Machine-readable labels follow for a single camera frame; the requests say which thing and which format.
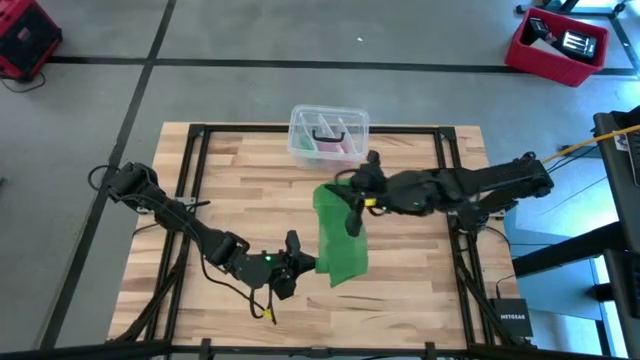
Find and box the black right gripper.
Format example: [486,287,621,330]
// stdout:
[326,149,429,239]

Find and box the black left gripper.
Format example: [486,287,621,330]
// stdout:
[233,228,319,303]

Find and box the green elastic bandage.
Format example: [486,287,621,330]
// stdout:
[312,182,370,289]

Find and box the pink bandage roll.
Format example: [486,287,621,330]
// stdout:
[317,141,354,157]

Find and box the teal bandage roll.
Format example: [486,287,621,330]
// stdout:
[294,125,314,154]

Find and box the clear plastic storage box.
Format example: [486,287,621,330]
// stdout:
[287,103,370,170]

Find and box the red plastic crate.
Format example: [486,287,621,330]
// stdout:
[504,7,610,88]

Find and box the black standing desk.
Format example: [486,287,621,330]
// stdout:
[512,104,640,346]

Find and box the black and silver device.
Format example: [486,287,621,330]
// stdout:
[557,29,599,64]

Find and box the red toolbox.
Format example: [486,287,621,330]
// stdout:
[0,0,64,82]

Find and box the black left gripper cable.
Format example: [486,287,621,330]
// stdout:
[199,239,279,326]

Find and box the black aluminium table frame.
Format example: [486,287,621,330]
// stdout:
[0,122,640,360]

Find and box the black Netgear network switch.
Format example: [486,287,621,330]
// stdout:
[488,297,534,339]

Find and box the yellow cable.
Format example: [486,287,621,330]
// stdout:
[538,123,640,166]

